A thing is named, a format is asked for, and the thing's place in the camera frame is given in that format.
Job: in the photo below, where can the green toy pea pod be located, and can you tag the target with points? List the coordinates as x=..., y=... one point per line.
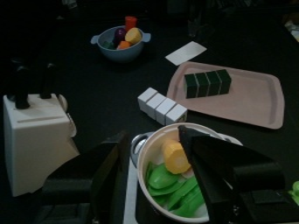
x=192, y=205
x=166, y=191
x=162, y=178
x=184, y=191

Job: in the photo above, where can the pink plastic tray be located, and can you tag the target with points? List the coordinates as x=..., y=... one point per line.
x=249, y=102

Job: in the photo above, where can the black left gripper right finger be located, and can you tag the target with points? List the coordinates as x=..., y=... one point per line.
x=234, y=175

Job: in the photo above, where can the yellow toy corn piece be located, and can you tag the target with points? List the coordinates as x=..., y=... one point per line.
x=176, y=157

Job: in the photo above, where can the white card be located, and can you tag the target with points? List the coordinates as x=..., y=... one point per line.
x=186, y=53

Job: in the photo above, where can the yellow toy food half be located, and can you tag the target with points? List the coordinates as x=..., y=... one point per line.
x=134, y=35

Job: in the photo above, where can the silver metal pan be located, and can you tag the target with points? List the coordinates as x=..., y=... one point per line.
x=138, y=144

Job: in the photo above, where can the orange toy food piece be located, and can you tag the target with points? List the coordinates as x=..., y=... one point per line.
x=124, y=44

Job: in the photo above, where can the white flat board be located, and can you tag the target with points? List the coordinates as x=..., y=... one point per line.
x=130, y=198

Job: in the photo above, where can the purple toy eggplant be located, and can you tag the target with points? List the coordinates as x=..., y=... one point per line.
x=120, y=34

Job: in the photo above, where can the white knife block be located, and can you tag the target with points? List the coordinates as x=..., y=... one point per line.
x=37, y=140

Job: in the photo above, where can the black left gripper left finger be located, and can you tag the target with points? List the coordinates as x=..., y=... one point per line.
x=82, y=180

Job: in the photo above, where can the dark green block slice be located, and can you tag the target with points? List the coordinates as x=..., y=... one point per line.
x=192, y=86
x=225, y=80
x=202, y=84
x=214, y=82

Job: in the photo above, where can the large white bowl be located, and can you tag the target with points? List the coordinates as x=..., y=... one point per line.
x=154, y=145

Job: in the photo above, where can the red toy carrot piece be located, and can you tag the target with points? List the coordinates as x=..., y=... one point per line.
x=130, y=22

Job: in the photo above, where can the dark green toy vegetable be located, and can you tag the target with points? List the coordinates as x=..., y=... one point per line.
x=109, y=45

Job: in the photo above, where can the light green toy piece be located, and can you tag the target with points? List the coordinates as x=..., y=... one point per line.
x=296, y=192

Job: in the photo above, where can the white toy cube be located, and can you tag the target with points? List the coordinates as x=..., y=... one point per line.
x=176, y=115
x=165, y=110
x=146, y=97
x=156, y=104

